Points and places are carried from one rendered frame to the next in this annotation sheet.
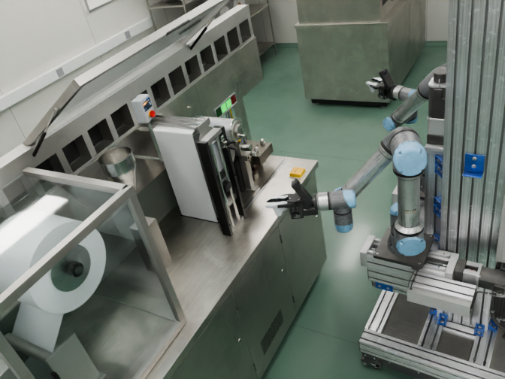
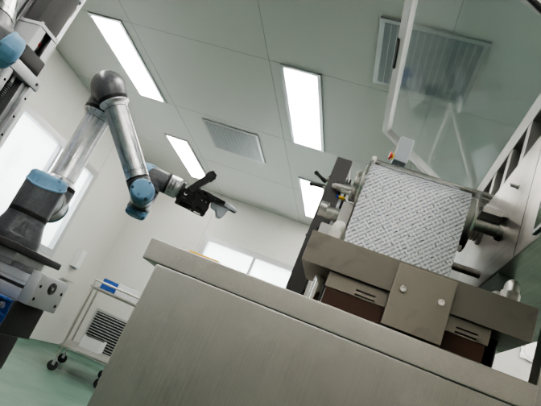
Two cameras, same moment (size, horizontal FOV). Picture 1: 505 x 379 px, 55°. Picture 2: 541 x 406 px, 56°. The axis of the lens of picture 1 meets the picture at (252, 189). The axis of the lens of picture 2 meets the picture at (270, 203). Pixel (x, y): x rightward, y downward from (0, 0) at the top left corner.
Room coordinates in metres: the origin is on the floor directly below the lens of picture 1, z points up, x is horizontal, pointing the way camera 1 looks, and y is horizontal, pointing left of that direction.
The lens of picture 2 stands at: (3.30, -0.58, 0.76)
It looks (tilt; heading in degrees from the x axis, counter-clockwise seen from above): 17 degrees up; 159
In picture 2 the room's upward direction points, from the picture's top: 23 degrees clockwise
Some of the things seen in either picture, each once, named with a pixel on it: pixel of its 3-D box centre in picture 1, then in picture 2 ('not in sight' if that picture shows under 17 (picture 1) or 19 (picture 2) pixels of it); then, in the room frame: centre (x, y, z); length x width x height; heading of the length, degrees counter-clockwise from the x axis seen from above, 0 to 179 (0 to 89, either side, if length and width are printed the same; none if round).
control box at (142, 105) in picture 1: (145, 108); (399, 152); (1.89, 0.36, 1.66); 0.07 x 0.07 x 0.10; 62
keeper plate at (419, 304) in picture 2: not in sight; (419, 303); (2.64, -0.01, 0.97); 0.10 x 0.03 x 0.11; 54
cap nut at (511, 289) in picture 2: not in sight; (510, 292); (2.69, 0.14, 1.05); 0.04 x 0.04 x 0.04
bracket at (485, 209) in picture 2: not in sight; (493, 215); (2.49, 0.25, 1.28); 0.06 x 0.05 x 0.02; 54
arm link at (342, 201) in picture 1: (341, 200); (153, 177); (1.57, -0.35, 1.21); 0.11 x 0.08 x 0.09; 77
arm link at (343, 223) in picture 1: (343, 216); (141, 201); (1.59, -0.35, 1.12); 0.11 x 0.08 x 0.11; 168
